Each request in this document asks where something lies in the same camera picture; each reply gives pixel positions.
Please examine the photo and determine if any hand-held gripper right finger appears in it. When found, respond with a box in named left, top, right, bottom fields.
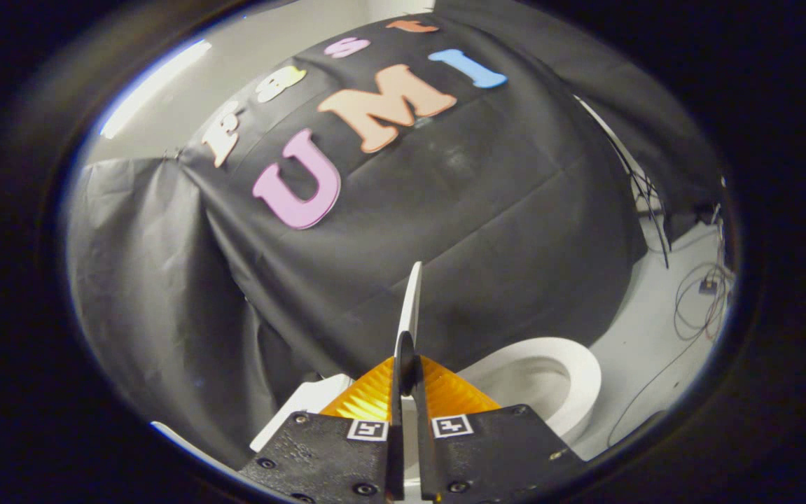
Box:
left=413, top=356, right=589, bottom=502

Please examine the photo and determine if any thin black floor cable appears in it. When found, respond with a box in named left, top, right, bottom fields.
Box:
left=606, top=335, right=699, bottom=449

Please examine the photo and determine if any white toilet lid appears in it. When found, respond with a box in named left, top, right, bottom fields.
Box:
left=392, top=261, right=423, bottom=400

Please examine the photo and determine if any white toilet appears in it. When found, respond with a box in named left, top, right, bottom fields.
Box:
left=249, top=337, right=603, bottom=484

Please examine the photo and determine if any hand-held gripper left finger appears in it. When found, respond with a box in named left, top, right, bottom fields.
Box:
left=238, top=356, right=404, bottom=504

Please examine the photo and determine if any black backdrop cloth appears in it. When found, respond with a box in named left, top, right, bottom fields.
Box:
left=67, top=0, right=725, bottom=470

